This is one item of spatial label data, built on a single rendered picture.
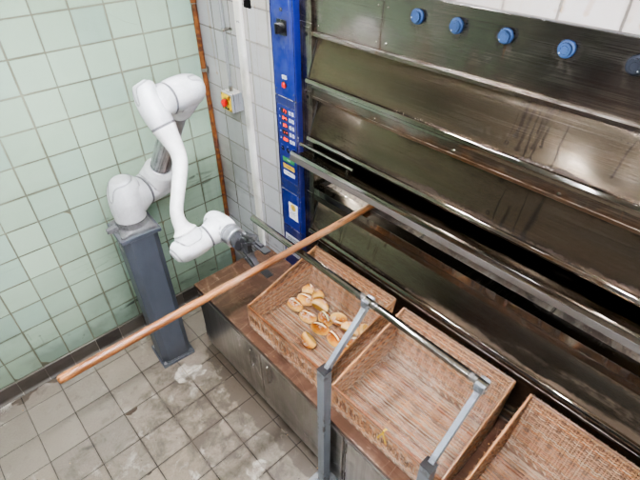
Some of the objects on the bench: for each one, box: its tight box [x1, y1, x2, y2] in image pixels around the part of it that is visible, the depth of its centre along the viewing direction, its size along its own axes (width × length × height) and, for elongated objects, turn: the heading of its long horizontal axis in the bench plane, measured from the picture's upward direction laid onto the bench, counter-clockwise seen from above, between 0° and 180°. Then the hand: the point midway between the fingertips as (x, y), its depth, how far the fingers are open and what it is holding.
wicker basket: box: [247, 246, 396, 388], centre depth 225 cm, size 49×56×28 cm
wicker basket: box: [330, 308, 516, 480], centre depth 190 cm, size 49×56×28 cm
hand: (266, 262), depth 181 cm, fingers open, 11 cm apart
